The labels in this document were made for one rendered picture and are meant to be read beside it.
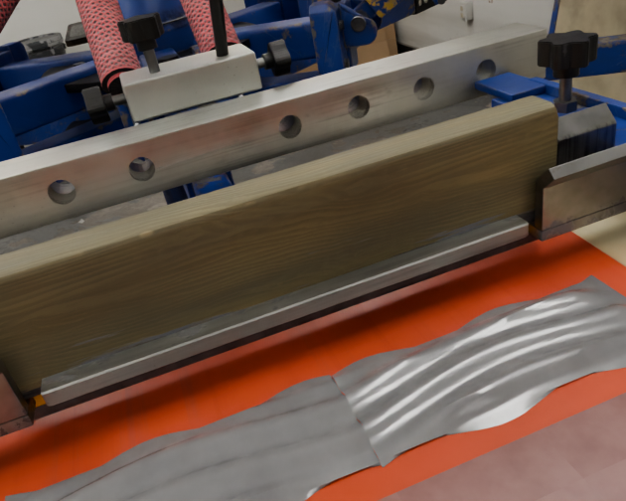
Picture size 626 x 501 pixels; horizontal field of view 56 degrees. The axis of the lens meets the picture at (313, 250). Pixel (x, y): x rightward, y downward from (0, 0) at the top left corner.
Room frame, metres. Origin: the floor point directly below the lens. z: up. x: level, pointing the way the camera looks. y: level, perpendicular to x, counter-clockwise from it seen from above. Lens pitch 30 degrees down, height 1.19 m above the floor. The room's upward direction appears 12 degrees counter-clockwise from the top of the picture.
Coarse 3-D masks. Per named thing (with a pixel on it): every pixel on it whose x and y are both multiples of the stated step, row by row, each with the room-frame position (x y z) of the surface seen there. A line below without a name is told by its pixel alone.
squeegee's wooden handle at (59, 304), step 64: (448, 128) 0.32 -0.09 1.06; (512, 128) 0.32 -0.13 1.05; (256, 192) 0.29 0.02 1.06; (320, 192) 0.29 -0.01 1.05; (384, 192) 0.30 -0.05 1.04; (448, 192) 0.31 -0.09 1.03; (512, 192) 0.32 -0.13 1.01; (0, 256) 0.27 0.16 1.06; (64, 256) 0.26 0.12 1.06; (128, 256) 0.27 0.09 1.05; (192, 256) 0.27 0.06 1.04; (256, 256) 0.28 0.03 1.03; (320, 256) 0.29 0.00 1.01; (384, 256) 0.30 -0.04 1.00; (0, 320) 0.25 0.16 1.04; (64, 320) 0.26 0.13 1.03; (128, 320) 0.26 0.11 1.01; (192, 320) 0.27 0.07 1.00
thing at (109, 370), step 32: (512, 224) 0.31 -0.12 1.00; (416, 256) 0.30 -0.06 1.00; (448, 256) 0.29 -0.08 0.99; (320, 288) 0.28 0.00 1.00; (352, 288) 0.28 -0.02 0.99; (224, 320) 0.27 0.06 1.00; (256, 320) 0.27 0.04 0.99; (288, 320) 0.27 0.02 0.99; (128, 352) 0.26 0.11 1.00; (160, 352) 0.25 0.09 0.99; (192, 352) 0.26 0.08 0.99; (64, 384) 0.24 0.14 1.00; (96, 384) 0.25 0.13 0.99
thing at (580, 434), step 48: (576, 240) 0.34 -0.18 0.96; (432, 288) 0.32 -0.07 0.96; (480, 288) 0.31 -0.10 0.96; (528, 288) 0.29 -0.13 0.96; (624, 288) 0.28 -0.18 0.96; (336, 336) 0.29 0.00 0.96; (384, 336) 0.28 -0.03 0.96; (432, 336) 0.27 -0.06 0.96; (576, 384) 0.21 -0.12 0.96; (624, 384) 0.20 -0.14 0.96; (480, 432) 0.19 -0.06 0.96; (528, 432) 0.19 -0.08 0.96; (576, 432) 0.18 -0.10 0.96; (624, 432) 0.18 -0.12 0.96; (432, 480) 0.17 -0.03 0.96; (480, 480) 0.17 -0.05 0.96; (528, 480) 0.16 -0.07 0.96; (576, 480) 0.16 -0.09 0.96; (624, 480) 0.15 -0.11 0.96
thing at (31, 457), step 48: (288, 336) 0.30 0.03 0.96; (144, 384) 0.28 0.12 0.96; (192, 384) 0.27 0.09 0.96; (240, 384) 0.26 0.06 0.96; (288, 384) 0.25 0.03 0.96; (48, 432) 0.25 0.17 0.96; (96, 432) 0.25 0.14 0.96; (144, 432) 0.24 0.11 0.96; (0, 480) 0.23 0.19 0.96; (48, 480) 0.22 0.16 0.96; (336, 480) 0.18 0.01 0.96; (384, 480) 0.18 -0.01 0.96
